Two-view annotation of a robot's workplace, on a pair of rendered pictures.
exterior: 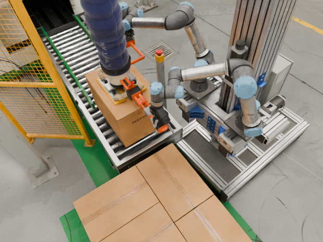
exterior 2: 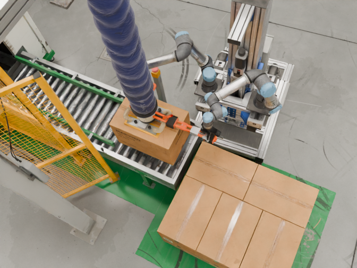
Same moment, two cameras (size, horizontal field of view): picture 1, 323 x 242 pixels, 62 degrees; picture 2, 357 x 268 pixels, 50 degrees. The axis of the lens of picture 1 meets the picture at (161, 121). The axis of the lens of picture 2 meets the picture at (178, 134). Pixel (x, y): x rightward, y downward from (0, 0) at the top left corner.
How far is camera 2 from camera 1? 1.57 m
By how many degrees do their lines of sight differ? 16
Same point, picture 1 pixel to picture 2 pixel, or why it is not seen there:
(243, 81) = (267, 87)
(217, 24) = not seen: outside the picture
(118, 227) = (204, 227)
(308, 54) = not seen: outside the picture
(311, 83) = (275, 20)
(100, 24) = (142, 89)
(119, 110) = (164, 140)
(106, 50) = (144, 102)
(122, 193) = (190, 202)
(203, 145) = (221, 127)
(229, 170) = (253, 137)
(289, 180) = (298, 119)
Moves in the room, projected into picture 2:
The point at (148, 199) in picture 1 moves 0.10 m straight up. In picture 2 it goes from (213, 194) to (213, 192)
